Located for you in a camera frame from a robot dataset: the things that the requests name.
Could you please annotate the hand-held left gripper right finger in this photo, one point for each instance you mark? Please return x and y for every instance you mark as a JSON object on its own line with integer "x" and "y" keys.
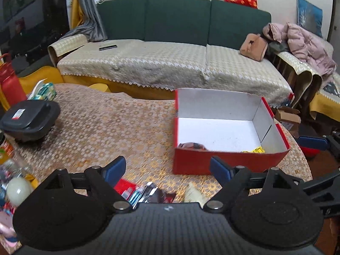
{"x": 219, "y": 168}

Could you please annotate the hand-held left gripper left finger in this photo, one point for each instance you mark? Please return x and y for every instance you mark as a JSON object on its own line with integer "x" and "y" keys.
{"x": 117, "y": 168}

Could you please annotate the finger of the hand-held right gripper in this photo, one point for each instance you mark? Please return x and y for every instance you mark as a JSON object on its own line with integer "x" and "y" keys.
{"x": 325, "y": 184}
{"x": 312, "y": 142}

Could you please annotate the red cardboard box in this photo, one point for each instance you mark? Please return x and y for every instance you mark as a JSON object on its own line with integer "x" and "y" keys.
{"x": 225, "y": 162}

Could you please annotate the brown red snack packet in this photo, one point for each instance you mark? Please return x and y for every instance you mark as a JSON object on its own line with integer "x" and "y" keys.
{"x": 166, "y": 196}

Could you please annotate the small cardboard box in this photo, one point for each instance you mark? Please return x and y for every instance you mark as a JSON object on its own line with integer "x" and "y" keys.
{"x": 288, "y": 117}

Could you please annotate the silver snack packet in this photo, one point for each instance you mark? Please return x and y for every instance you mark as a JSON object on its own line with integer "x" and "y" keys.
{"x": 144, "y": 190}

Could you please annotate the cream snack packet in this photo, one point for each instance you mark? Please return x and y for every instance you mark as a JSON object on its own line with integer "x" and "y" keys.
{"x": 194, "y": 194}

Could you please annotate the dark snack packet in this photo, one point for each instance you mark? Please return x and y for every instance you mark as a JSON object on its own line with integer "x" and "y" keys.
{"x": 191, "y": 146}

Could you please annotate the yellow snack packet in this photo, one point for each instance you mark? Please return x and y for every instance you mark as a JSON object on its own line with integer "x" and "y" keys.
{"x": 255, "y": 150}

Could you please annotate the gold patterned tablecloth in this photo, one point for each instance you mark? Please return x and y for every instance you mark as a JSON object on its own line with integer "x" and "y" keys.
{"x": 106, "y": 127}

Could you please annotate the beige armrest cover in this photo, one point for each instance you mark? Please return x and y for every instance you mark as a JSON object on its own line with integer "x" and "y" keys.
{"x": 300, "y": 69}

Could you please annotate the yellow stool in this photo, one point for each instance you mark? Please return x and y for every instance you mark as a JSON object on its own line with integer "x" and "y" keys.
{"x": 99, "y": 87}

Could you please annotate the black lidded container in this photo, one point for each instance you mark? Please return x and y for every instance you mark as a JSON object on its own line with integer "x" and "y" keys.
{"x": 29, "y": 119}

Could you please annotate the white egg-shaped object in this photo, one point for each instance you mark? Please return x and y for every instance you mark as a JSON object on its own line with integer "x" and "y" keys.
{"x": 18, "y": 190}

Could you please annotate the pink down jacket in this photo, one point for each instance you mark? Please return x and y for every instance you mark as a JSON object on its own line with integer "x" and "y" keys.
{"x": 300, "y": 42}

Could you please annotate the green tissue packet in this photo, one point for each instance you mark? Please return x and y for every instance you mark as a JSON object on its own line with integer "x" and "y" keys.
{"x": 43, "y": 91}

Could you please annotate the brown bag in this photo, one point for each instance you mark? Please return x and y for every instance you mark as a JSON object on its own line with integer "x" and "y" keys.
{"x": 253, "y": 47}

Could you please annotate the colourful label bottle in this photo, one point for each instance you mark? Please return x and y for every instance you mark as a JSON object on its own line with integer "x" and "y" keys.
{"x": 5, "y": 151}

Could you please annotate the beige patterned sofa cover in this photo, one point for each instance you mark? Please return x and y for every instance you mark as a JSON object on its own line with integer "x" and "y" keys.
{"x": 159, "y": 58}

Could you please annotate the yellow chair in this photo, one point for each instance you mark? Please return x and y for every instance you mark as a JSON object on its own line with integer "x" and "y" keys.
{"x": 39, "y": 77}

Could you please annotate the black remote control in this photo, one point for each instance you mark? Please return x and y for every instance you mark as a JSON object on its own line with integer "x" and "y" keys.
{"x": 108, "y": 47}

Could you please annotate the blue cushion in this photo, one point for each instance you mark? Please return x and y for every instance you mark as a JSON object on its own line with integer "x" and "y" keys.
{"x": 309, "y": 16}

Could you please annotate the pink packet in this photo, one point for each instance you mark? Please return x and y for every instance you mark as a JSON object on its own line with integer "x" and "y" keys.
{"x": 6, "y": 233}

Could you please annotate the red thermos bottle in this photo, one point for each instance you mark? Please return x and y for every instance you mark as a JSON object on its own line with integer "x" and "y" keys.
{"x": 9, "y": 82}

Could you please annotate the green sofa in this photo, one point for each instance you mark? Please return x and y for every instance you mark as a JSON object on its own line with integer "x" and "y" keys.
{"x": 175, "y": 18}

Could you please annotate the grey curtain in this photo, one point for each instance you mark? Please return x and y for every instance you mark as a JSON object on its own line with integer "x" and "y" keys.
{"x": 87, "y": 13}

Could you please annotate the yellow curtain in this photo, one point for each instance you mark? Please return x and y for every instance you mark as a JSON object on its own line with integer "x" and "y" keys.
{"x": 74, "y": 10}

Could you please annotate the dark window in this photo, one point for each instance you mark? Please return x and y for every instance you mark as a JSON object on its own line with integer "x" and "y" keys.
{"x": 26, "y": 18}

